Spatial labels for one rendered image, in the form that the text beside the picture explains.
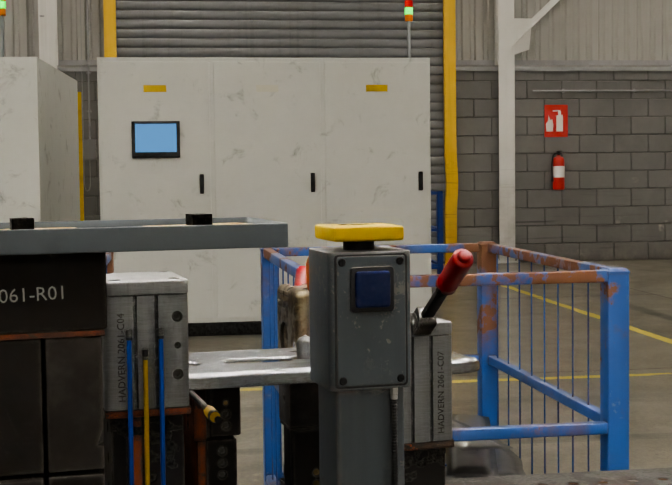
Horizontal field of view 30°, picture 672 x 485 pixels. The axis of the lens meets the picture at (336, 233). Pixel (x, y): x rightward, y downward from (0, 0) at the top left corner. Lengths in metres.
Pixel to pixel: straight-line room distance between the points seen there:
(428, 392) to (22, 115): 7.93
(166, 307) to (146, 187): 7.90
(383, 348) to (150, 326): 0.23
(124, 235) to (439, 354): 0.40
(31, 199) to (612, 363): 6.34
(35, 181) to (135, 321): 7.90
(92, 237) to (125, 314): 0.21
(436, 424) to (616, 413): 2.03
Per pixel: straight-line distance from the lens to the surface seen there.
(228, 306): 9.10
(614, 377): 3.21
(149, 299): 1.13
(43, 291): 0.95
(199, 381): 1.26
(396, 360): 1.02
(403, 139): 9.22
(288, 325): 1.55
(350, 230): 1.00
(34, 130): 9.02
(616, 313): 3.19
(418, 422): 1.21
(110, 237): 0.93
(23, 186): 9.03
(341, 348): 1.00
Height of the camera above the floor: 1.21
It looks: 3 degrees down
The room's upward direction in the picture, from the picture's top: 1 degrees counter-clockwise
